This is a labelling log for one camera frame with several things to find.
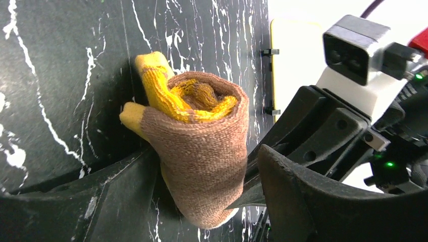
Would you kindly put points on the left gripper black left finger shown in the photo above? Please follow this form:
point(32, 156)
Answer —
point(108, 205)

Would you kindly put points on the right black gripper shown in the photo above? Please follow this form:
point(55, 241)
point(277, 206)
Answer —
point(322, 132)

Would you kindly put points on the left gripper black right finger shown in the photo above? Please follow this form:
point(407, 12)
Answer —
point(304, 205)

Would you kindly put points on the brown and yellow cloth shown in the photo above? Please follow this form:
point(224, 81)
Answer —
point(197, 123)

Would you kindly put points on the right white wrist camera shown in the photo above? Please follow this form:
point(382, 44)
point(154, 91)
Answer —
point(365, 66)

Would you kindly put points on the whiteboard with wooden frame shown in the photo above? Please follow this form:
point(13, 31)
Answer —
point(297, 59)

